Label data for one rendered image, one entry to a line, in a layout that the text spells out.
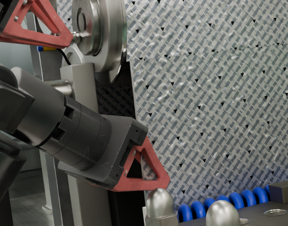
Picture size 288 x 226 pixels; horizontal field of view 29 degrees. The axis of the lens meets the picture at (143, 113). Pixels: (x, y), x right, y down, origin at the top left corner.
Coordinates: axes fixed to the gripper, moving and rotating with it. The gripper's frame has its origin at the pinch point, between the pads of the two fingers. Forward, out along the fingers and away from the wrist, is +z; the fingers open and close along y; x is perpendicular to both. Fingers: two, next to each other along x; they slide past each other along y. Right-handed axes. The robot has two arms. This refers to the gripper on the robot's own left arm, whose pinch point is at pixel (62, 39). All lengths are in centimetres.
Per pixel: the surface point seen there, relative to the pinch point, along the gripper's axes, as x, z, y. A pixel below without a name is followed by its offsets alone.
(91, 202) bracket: -15.1, 11.6, -0.2
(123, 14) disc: 3.1, 2.5, 9.0
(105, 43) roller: 0.5, 3.2, 5.6
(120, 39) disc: 1.0, 3.8, 7.8
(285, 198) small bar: -6.6, 25.5, 14.5
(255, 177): -4.9, 25.2, 8.6
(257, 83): 4.7, 20.3, 9.1
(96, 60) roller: -0.6, 4.1, 1.9
